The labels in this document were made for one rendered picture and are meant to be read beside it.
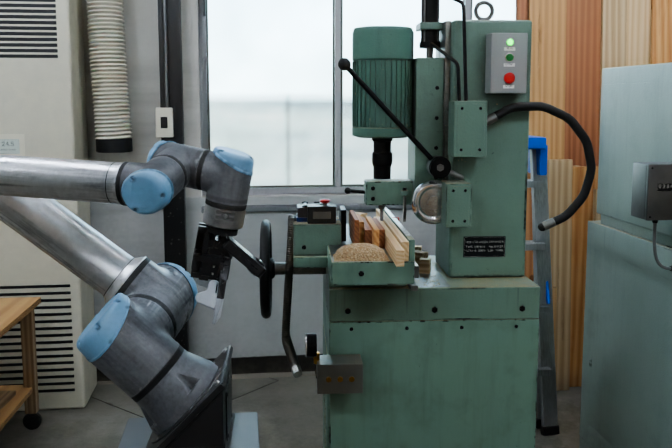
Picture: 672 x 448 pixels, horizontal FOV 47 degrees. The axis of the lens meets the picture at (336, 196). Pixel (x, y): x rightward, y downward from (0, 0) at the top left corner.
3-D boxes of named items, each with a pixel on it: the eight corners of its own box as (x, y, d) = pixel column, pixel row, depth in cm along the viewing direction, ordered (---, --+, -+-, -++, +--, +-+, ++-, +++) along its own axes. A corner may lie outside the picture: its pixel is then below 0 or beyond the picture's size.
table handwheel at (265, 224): (254, 222, 213) (255, 327, 214) (327, 222, 214) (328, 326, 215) (259, 216, 242) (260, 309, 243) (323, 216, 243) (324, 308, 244)
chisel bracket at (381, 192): (363, 207, 231) (363, 179, 230) (410, 207, 231) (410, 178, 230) (365, 210, 223) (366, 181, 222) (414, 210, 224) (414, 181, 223)
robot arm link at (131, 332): (119, 410, 165) (57, 355, 162) (151, 365, 180) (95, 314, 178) (162, 371, 159) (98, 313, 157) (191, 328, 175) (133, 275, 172)
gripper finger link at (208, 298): (191, 321, 165) (197, 280, 169) (219, 324, 166) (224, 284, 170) (192, 317, 162) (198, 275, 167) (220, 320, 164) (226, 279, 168)
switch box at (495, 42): (484, 93, 214) (485, 34, 212) (520, 93, 214) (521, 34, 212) (490, 93, 208) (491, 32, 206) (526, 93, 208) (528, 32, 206)
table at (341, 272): (293, 242, 254) (293, 224, 253) (386, 241, 255) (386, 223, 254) (293, 286, 193) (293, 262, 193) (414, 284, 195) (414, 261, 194)
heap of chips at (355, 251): (332, 254, 203) (332, 240, 203) (385, 253, 204) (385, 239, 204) (334, 261, 194) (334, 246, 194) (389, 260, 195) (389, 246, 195)
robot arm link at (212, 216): (245, 205, 174) (247, 214, 165) (241, 226, 175) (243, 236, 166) (205, 198, 173) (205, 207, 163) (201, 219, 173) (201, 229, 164)
